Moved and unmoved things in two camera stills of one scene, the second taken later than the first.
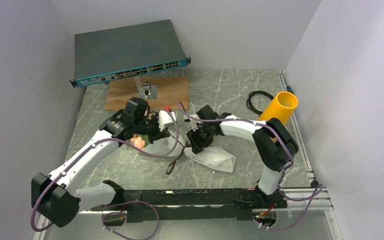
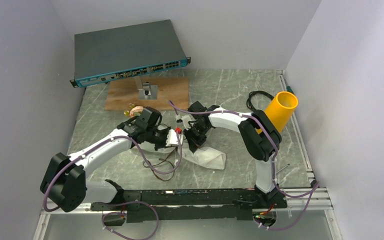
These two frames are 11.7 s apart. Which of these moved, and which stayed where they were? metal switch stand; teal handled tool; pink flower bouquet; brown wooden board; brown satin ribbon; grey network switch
Moved: pink flower bouquet; brown satin ribbon
Stayed: metal switch stand; grey network switch; brown wooden board; teal handled tool
